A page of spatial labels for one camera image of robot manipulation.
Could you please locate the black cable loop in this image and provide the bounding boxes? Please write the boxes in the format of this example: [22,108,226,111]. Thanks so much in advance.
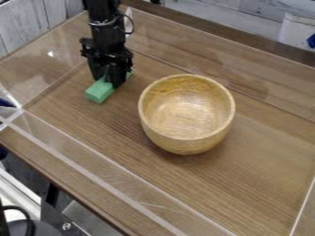
[0,205,36,236]

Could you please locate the green rectangular block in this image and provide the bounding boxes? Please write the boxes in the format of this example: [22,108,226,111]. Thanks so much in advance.
[84,71,134,104]

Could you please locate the white cylindrical container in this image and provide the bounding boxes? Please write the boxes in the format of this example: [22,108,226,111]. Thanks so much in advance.
[277,12,315,53]

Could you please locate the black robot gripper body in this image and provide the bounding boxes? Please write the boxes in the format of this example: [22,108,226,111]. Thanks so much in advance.
[80,21,133,66]

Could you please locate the clear acrylic corner bracket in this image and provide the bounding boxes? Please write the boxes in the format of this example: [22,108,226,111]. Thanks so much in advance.
[124,7,133,38]

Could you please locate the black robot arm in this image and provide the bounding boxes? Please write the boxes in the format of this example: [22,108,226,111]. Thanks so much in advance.
[80,0,133,89]

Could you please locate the black table leg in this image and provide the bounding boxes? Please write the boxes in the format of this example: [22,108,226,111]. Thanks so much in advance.
[45,183,60,207]

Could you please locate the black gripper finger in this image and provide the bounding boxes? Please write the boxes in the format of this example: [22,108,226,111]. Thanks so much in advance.
[86,57,106,80]
[104,64,133,89]

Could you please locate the light wooden bowl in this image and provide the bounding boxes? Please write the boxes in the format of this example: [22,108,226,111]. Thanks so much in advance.
[137,74,236,155]

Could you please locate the clear acrylic tray wall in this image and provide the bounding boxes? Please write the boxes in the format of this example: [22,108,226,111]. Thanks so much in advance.
[0,104,237,236]

